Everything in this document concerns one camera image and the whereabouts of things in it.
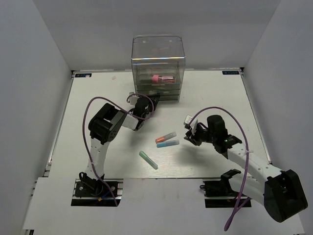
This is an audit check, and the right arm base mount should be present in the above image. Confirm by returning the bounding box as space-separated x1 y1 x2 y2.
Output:
199 169 241 209

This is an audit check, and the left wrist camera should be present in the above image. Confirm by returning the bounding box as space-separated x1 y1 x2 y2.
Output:
126 92 139 106

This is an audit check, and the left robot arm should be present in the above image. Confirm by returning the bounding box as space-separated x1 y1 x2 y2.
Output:
82 94 160 195

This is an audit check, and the clear drawer organizer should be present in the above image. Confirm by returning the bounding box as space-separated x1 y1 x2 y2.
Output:
131 35 185 101

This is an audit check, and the orange capped highlighter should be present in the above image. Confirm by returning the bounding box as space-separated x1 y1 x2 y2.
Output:
155 132 177 143

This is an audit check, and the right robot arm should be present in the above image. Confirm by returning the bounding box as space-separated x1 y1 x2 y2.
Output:
184 115 308 222

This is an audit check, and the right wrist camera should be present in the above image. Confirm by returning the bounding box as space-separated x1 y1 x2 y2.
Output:
184 115 198 135

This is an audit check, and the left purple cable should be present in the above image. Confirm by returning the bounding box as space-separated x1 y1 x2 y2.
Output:
82 95 155 206

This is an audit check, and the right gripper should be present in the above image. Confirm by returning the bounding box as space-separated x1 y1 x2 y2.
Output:
184 124 217 146

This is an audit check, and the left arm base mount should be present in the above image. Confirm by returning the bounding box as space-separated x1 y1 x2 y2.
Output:
71 179 123 207

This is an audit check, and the blue capped highlighter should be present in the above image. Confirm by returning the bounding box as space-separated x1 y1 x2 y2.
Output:
156 140 179 148

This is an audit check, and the green capped highlighter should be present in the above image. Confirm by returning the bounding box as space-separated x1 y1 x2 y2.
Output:
139 151 158 170

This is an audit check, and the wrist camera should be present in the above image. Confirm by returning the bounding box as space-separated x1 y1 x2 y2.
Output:
184 115 198 135
126 92 139 106

